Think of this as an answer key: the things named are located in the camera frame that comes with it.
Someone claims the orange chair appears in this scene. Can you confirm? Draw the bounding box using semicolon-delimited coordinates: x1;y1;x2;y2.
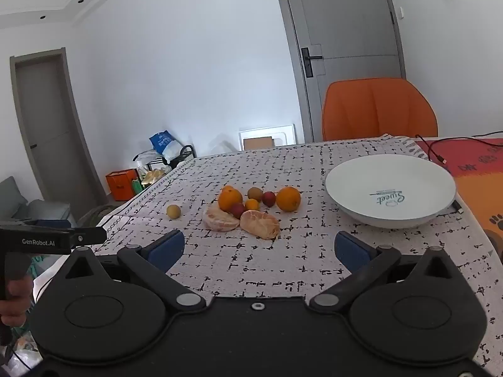
321;78;439;142

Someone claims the orange red printed mat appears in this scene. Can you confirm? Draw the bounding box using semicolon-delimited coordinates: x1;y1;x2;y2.
414;137;503;260

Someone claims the person's left hand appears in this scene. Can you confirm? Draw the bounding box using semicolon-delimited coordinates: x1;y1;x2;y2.
0;275;35;328

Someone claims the black door handle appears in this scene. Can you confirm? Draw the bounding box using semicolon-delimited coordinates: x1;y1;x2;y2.
301;47;323;78

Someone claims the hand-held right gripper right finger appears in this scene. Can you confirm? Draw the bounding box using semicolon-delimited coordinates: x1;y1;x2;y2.
308;231;466;317

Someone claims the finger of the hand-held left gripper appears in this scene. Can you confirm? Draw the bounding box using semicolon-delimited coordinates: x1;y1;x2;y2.
69;226;108;247

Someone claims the large orange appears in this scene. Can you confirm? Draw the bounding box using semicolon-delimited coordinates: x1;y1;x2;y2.
275;186;301;212
218;185;244;213

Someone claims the grey sofa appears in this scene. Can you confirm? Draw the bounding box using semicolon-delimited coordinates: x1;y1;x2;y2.
0;176;71;224

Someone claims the orange box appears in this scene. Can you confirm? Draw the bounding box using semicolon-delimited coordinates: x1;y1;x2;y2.
105;169;139;202

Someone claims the white plate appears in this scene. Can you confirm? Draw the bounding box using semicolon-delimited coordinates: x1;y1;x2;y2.
324;154;457;228

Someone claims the blue white bag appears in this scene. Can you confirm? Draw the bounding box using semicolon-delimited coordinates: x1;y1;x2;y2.
149;130;182;161

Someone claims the long black cable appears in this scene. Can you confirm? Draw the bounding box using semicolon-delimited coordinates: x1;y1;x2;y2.
415;132;503;164

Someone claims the peeled citrus half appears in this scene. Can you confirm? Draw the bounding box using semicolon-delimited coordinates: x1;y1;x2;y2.
203;203;240;232
240;210;281;240

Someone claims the white framed board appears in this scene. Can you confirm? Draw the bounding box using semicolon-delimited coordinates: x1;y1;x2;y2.
238;123;296;151

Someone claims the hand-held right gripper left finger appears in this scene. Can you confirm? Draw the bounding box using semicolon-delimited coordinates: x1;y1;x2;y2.
58;229;207;318

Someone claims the black metal rack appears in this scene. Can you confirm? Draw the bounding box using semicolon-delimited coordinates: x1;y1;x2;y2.
134;145;197;177

